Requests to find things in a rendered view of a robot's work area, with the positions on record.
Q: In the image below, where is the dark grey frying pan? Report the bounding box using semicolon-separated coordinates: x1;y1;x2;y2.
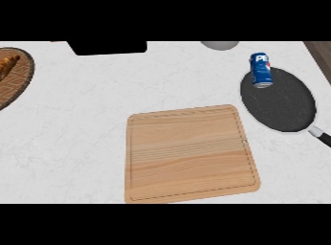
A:
239;67;331;158

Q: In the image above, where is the blue soda can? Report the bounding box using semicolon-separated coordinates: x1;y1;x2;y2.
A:
248;52;274;89

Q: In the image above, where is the brown wicker basket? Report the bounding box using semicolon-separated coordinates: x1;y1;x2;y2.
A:
0;47;35;120

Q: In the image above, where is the wooden cutting board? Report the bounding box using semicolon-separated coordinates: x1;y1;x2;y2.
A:
122;103;262;205

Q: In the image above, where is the grey round object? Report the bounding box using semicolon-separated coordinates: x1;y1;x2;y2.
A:
199;40;240;52

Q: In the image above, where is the black appliance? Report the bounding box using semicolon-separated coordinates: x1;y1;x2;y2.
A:
65;40;149;56

